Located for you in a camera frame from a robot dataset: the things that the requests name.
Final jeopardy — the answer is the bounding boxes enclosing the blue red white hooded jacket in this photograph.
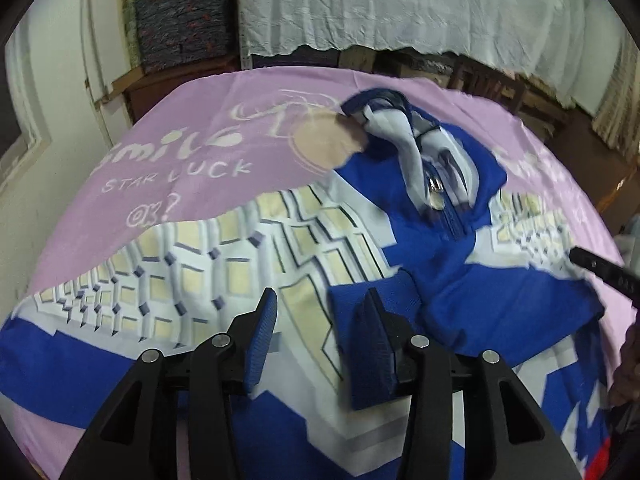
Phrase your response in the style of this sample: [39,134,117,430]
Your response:
[1,88,608,479]

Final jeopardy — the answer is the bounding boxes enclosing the person right hand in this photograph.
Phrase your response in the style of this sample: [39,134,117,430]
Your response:
[608,324,640,406]

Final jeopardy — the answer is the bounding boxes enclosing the beige patterned window curtain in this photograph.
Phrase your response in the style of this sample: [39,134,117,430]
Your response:
[592,32,640,160]

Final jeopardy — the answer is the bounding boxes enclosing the dark wooden chair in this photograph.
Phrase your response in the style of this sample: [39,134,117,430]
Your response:
[447,55,526,115]

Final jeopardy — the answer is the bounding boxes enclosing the pink printed bed sheet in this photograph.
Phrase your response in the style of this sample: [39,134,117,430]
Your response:
[1,67,634,479]

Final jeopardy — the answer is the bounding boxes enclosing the white lace curtain cloth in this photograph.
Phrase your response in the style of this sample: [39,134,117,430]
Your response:
[239,0,587,103]

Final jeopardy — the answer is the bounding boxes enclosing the brown wooden cabinet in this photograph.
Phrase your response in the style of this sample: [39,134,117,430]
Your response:
[105,53,240,122]

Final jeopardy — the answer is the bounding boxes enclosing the stack of patterned storage boxes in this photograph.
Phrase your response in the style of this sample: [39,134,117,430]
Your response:
[134,0,238,73]

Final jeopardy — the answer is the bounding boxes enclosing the window with metal frame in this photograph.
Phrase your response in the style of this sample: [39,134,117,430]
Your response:
[1,20,51,188]

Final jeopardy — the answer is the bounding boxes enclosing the white boards leaning on wall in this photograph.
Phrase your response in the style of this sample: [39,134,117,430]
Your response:
[79,0,132,106]

